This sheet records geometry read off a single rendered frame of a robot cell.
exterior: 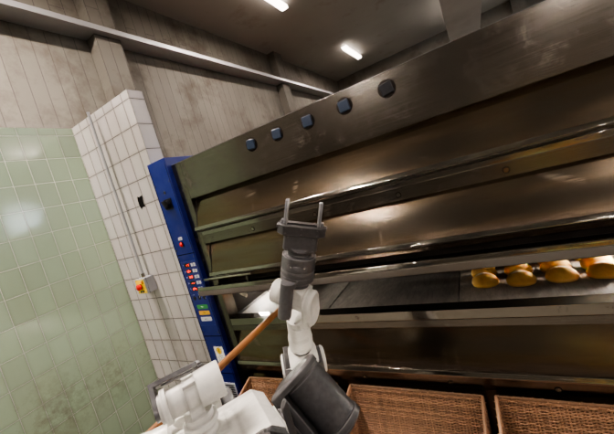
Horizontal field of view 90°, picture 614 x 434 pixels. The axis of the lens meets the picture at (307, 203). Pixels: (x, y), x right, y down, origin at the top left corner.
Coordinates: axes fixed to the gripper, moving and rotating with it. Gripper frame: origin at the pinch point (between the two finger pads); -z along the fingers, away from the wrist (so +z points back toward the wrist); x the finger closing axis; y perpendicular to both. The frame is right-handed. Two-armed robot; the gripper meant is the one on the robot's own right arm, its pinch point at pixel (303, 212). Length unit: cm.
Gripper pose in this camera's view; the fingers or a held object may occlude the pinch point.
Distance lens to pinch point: 76.1
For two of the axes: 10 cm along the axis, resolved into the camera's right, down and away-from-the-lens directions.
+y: 0.4, -2.1, 9.8
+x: -9.9, -1.0, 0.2
